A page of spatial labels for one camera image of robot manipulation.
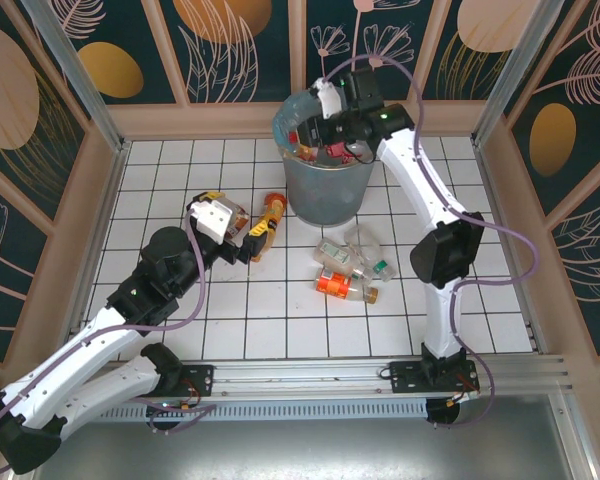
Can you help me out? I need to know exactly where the orange juice bottle fruit label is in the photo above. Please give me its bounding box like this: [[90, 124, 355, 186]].
[[249, 192, 288, 264]]

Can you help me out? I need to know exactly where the blue plastic bin liner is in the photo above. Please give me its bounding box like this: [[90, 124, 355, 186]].
[[271, 88, 331, 157]]

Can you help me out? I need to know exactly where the grey metal mesh bin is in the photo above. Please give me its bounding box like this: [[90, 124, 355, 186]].
[[271, 88, 376, 228]]

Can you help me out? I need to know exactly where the bottle with brown label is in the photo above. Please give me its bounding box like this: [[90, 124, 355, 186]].
[[227, 202, 253, 239]]

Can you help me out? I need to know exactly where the clear bottle green white label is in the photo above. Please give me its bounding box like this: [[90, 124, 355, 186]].
[[314, 238, 376, 280]]

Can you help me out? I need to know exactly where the amber bottle orange label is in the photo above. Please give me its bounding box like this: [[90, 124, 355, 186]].
[[313, 267, 380, 305]]

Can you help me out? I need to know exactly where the crushed clear bottle green band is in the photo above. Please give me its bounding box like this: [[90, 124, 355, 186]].
[[344, 224, 398, 282]]

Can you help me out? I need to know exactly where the steel sheet panel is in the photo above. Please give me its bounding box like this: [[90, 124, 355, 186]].
[[9, 392, 599, 480]]

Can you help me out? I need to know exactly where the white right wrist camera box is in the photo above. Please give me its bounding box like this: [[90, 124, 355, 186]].
[[313, 77, 343, 122]]

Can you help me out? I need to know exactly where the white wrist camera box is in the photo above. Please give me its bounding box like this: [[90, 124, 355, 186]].
[[313, 77, 343, 122], [187, 192, 237, 247]]

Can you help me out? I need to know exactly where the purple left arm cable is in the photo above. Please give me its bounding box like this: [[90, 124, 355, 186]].
[[0, 212, 219, 476]]

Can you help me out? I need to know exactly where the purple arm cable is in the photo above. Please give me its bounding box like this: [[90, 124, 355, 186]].
[[0, 212, 219, 476], [322, 54, 540, 430]]

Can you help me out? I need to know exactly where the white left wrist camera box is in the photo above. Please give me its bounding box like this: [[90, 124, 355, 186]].
[[187, 192, 237, 247]]

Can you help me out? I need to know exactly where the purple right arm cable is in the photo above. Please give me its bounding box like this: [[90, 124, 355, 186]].
[[322, 54, 540, 430]]

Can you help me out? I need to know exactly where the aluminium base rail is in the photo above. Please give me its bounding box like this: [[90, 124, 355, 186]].
[[99, 352, 576, 402]]

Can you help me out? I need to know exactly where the grey slotted cable duct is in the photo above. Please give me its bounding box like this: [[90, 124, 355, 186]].
[[97, 399, 429, 422]]

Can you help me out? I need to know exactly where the aluminium frame post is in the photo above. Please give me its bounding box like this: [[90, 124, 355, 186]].
[[472, 0, 577, 146], [22, 0, 131, 154]]

